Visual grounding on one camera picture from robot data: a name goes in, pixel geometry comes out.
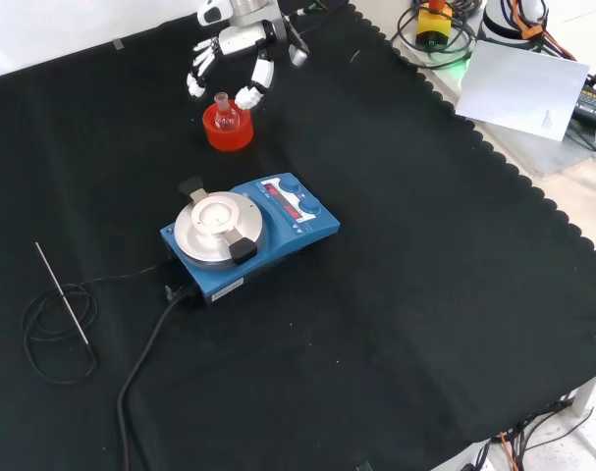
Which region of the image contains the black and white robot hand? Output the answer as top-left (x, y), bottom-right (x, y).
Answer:
top-left (186, 0), bottom-right (278, 113)

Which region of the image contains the clear glass round-bottom flask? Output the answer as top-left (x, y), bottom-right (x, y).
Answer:
top-left (213, 91), bottom-right (241, 132)

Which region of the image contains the yellow stop button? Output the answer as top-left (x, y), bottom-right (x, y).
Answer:
top-left (415, 0), bottom-right (455, 48)

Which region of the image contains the blue base lab heater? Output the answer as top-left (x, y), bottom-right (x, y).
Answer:
top-left (159, 171), bottom-right (342, 308)

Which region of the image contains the pale board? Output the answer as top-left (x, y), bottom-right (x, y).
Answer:
top-left (454, 39), bottom-right (592, 143)

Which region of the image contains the black bench cloth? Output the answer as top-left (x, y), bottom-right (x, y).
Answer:
top-left (0, 0), bottom-right (596, 471)

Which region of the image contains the thin steel probe rod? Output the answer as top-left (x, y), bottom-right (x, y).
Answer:
top-left (34, 241), bottom-right (90, 344)

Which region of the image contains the black power adapter brick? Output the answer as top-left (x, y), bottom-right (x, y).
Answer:
top-left (569, 83), bottom-right (596, 131)

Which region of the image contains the white table leg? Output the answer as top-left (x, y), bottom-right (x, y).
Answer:
top-left (569, 372), bottom-right (596, 418)

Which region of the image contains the orange ring flask stand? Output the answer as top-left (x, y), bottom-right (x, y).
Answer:
top-left (201, 99), bottom-right (255, 152)

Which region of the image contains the thin black coiled cable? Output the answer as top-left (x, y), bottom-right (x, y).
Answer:
top-left (22, 264), bottom-right (161, 385)

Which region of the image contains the thick black power cable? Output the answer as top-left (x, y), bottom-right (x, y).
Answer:
top-left (116, 284), bottom-right (200, 471)

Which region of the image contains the orange floor cable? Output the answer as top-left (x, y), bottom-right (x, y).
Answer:
top-left (496, 431), bottom-right (518, 471)

